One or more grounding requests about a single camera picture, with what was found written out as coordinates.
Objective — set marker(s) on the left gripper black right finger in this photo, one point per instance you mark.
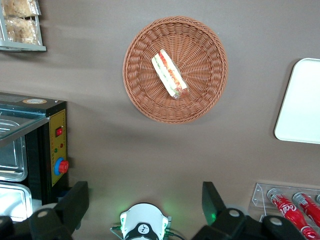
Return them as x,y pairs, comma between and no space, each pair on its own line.
215,207

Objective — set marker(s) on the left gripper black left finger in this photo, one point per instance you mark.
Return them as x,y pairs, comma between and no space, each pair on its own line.
72,205

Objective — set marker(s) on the sandwich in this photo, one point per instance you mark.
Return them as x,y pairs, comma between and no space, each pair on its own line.
167,72

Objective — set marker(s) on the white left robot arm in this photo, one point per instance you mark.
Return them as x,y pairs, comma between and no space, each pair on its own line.
143,215

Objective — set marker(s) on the beige plastic tray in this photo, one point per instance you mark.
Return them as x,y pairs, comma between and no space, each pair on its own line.
300,100

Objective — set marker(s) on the brown wicker basket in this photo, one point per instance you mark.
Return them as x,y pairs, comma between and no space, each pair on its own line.
200,50

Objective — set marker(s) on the clear acrylic bottle rack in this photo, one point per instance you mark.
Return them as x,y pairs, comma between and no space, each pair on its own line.
260,197

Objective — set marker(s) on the steel warmer pan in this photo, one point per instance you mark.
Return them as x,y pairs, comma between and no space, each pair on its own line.
12,200
10,155

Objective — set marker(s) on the red cola bottle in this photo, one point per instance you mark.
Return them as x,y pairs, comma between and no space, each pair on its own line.
287,210
308,207

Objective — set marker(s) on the wooden skewer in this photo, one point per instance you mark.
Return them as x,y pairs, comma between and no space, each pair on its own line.
7,172

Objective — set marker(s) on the black food warmer display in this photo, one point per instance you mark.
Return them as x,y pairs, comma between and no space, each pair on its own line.
57,120

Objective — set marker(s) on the grey cookie rack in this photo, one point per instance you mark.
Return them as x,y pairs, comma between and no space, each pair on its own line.
22,48

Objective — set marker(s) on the clear bagged cookies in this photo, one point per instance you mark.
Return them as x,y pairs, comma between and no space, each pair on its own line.
17,7
21,31

